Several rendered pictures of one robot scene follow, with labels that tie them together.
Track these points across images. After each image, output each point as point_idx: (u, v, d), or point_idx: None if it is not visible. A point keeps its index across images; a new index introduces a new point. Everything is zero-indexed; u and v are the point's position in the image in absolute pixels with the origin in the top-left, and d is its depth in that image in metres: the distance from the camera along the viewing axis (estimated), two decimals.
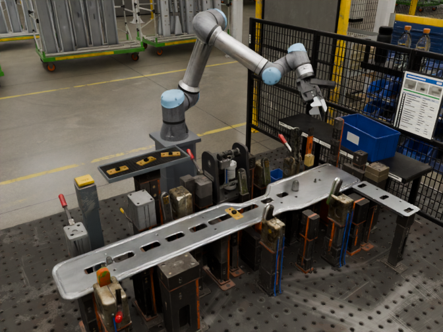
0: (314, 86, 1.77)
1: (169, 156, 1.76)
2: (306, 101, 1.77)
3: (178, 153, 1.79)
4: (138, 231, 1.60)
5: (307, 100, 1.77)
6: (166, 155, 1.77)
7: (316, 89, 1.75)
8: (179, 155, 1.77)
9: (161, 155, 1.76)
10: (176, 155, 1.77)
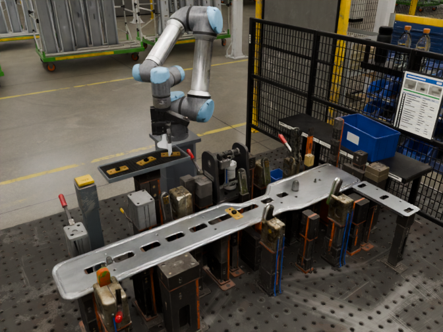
0: (167, 122, 1.68)
1: (169, 156, 1.76)
2: (155, 134, 1.70)
3: (178, 153, 1.79)
4: (138, 231, 1.60)
5: (155, 134, 1.69)
6: (166, 155, 1.77)
7: (167, 128, 1.67)
8: (179, 155, 1.77)
9: (161, 155, 1.76)
10: (176, 155, 1.77)
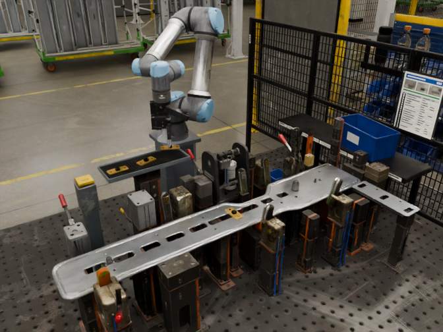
0: (167, 117, 1.67)
1: (168, 149, 1.74)
2: (155, 128, 1.69)
3: (177, 146, 1.77)
4: (138, 231, 1.60)
5: (155, 129, 1.68)
6: (165, 148, 1.75)
7: (167, 126, 1.67)
8: (179, 148, 1.75)
9: (161, 148, 1.75)
10: (176, 147, 1.75)
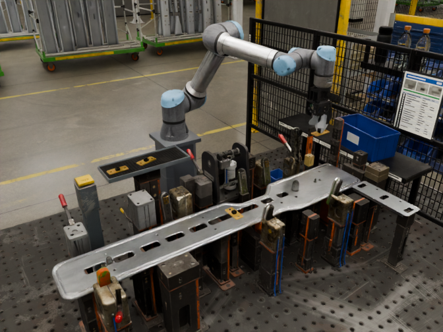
0: (328, 101, 1.67)
1: (322, 134, 1.75)
2: (317, 115, 1.67)
3: (325, 130, 1.78)
4: (138, 231, 1.60)
5: (319, 115, 1.67)
6: (319, 134, 1.75)
7: (330, 110, 1.68)
8: (329, 131, 1.77)
9: (316, 135, 1.74)
10: (326, 132, 1.77)
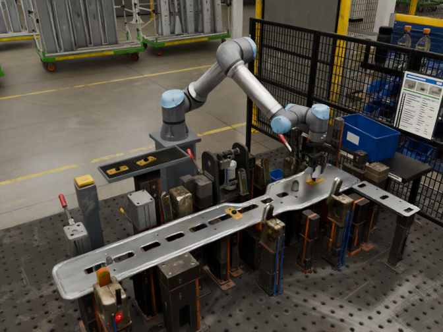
0: (322, 154, 1.79)
1: (316, 182, 1.86)
2: (312, 166, 1.79)
3: (320, 178, 1.90)
4: (138, 231, 1.60)
5: (313, 166, 1.79)
6: (314, 182, 1.86)
7: (324, 162, 1.79)
8: (324, 179, 1.89)
9: (310, 183, 1.85)
10: (321, 180, 1.89)
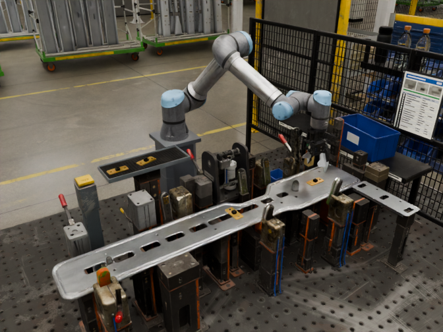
0: (324, 141, 1.76)
1: (316, 183, 1.87)
2: (314, 154, 1.76)
3: (320, 178, 1.90)
4: (138, 231, 1.60)
5: (315, 155, 1.75)
6: (314, 183, 1.87)
7: (326, 147, 1.76)
8: (324, 180, 1.89)
9: (310, 184, 1.86)
10: (321, 180, 1.89)
